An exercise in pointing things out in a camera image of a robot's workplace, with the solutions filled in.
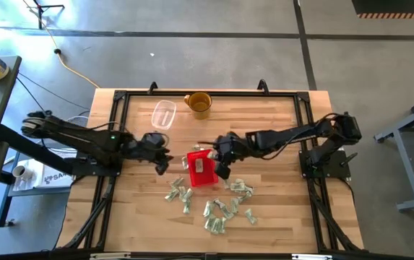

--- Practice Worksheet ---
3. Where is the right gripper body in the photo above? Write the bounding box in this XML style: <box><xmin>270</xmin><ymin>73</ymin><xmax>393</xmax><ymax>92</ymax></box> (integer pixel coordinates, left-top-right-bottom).
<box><xmin>212</xmin><ymin>131</ymin><xmax>247</xmax><ymax>165</ymax></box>

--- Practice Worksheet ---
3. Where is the blue metal shelf frame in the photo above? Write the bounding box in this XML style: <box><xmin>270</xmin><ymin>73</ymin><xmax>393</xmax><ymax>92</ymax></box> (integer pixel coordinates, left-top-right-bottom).
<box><xmin>0</xmin><ymin>151</ymin><xmax>25</xmax><ymax>228</ymax></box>

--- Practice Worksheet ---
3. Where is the black mat hazard stripe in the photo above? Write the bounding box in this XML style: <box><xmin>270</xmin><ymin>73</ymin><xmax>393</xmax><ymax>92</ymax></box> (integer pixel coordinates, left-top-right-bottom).
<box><xmin>350</xmin><ymin>0</ymin><xmax>414</xmax><ymax>20</ymax></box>

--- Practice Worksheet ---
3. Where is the black tripod stand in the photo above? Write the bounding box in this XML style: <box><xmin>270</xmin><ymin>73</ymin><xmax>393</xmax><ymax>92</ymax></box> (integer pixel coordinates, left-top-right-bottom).
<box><xmin>29</xmin><ymin>0</ymin><xmax>66</xmax><ymax>30</ymax></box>

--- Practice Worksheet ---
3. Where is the red plastic mesh basket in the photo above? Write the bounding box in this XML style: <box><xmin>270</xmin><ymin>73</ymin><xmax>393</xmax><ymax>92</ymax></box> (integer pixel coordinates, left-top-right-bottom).
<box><xmin>186</xmin><ymin>148</ymin><xmax>220</xmax><ymax>189</ymax></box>

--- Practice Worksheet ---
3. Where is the amber translucent mug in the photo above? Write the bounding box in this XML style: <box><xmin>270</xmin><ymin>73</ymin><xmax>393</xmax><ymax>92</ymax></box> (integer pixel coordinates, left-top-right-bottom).
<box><xmin>184</xmin><ymin>91</ymin><xmax>213</xmax><ymax>121</ymax></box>

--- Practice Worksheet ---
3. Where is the thin black floor cable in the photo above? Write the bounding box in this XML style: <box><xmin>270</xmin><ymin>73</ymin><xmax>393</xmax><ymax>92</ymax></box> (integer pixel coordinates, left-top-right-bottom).
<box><xmin>15</xmin><ymin>71</ymin><xmax>91</xmax><ymax>111</ymax></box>

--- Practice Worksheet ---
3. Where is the silver metal bracket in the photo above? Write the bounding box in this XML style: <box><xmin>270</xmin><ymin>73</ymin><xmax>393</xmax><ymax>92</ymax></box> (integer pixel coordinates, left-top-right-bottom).
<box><xmin>90</xmin><ymin>252</ymin><xmax>132</xmax><ymax>260</ymax></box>
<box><xmin>291</xmin><ymin>253</ymin><xmax>333</xmax><ymax>260</ymax></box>

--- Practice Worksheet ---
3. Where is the black desk support beam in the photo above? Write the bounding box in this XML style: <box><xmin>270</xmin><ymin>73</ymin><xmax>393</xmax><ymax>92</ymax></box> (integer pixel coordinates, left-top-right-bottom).
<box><xmin>0</xmin><ymin>123</ymin><xmax>79</xmax><ymax>176</ymax></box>

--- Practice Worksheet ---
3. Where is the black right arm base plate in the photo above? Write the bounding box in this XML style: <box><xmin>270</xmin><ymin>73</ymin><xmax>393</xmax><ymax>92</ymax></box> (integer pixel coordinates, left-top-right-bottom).
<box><xmin>298</xmin><ymin>149</ymin><xmax>352</xmax><ymax>180</ymax></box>

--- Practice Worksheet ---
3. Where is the black aluminium table frame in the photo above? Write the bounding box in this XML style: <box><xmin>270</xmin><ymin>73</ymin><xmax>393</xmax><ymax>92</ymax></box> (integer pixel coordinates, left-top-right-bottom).
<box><xmin>58</xmin><ymin>79</ymin><xmax>363</xmax><ymax>254</ymax></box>

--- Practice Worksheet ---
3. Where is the white cup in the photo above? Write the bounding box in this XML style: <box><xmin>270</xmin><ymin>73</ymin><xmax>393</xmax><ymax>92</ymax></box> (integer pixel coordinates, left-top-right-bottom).
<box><xmin>12</xmin><ymin>165</ymin><xmax>34</xmax><ymax>181</ymax></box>

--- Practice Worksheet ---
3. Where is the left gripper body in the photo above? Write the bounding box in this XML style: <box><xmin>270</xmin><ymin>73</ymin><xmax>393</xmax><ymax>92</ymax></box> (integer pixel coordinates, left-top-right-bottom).
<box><xmin>131</xmin><ymin>132</ymin><xmax>170</xmax><ymax>163</ymax></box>

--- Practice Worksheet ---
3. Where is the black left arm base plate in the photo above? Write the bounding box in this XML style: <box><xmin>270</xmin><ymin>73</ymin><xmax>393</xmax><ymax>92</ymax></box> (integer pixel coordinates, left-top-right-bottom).
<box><xmin>72</xmin><ymin>150</ymin><xmax>123</xmax><ymax>178</ymax></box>

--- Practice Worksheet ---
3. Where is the yellow extension cable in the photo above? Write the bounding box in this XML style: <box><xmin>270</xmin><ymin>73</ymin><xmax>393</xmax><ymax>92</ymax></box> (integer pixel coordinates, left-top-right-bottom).
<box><xmin>21</xmin><ymin>0</ymin><xmax>100</xmax><ymax>90</ymax></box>

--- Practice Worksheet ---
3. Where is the clear plastic container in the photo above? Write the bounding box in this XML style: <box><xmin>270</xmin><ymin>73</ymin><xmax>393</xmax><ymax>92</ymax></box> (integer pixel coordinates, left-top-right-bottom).
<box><xmin>150</xmin><ymin>100</ymin><xmax>177</xmax><ymax>131</ymax></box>

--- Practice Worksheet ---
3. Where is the black base handle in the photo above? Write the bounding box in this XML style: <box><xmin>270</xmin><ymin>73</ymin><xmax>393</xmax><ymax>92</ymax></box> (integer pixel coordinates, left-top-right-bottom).
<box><xmin>340</xmin><ymin>152</ymin><xmax>358</xmax><ymax>168</ymax></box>

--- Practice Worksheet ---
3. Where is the white printed box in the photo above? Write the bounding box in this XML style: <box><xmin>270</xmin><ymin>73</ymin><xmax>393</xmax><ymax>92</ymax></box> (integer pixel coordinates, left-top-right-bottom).
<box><xmin>13</xmin><ymin>147</ymin><xmax>77</xmax><ymax>191</ymax></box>

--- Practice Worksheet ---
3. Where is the grey metal cart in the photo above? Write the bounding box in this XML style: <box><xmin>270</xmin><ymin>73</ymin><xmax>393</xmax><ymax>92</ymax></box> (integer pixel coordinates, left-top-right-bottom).
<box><xmin>374</xmin><ymin>92</ymin><xmax>414</xmax><ymax>212</ymax></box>

